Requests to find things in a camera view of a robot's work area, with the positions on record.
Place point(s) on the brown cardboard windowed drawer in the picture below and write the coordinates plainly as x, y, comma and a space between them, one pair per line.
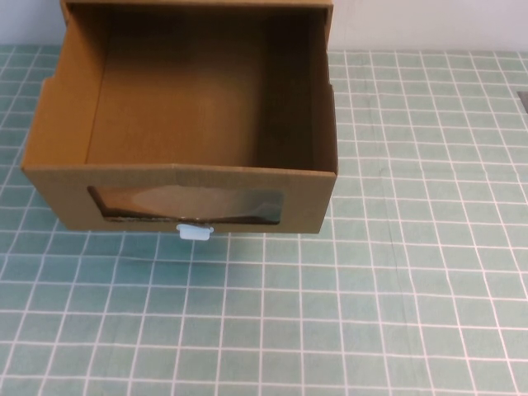
57, 136

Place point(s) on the brown cardboard box sleeve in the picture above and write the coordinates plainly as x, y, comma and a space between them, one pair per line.
329, 9

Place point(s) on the green white checked tablecloth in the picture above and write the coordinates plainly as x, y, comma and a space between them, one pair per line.
371, 288

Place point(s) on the dark grey flat object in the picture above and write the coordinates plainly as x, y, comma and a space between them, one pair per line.
524, 101

